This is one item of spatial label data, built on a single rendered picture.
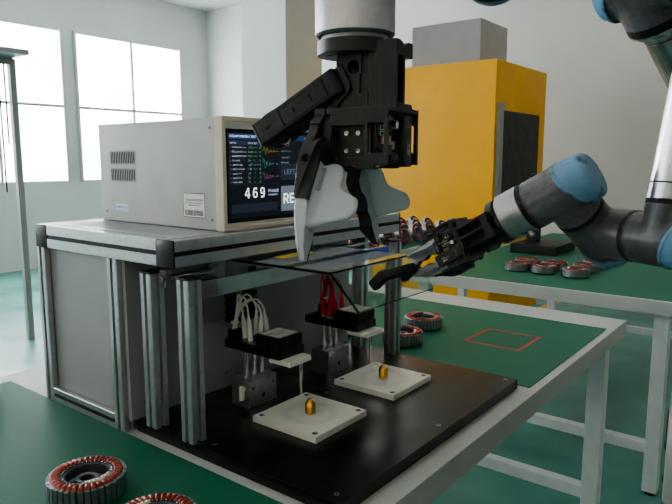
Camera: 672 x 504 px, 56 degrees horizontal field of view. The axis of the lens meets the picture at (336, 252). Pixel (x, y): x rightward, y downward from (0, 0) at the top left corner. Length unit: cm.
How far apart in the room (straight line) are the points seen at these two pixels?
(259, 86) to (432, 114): 145
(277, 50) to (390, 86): 472
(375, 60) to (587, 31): 599
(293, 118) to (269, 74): 470
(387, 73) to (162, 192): 77
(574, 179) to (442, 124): 399
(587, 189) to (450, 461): 50
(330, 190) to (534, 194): 46
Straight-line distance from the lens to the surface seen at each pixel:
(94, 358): 131
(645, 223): 95
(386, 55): 58
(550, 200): 96
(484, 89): 478
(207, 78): 948
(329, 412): 120
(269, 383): 128
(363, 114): 57
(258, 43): 544
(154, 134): 129
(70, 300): 135
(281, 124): 63
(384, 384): 134
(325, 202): 56
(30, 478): 115
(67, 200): 815
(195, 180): 120
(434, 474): 108
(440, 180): 491
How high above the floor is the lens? 124
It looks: 8 degrees down
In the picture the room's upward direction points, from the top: straight up
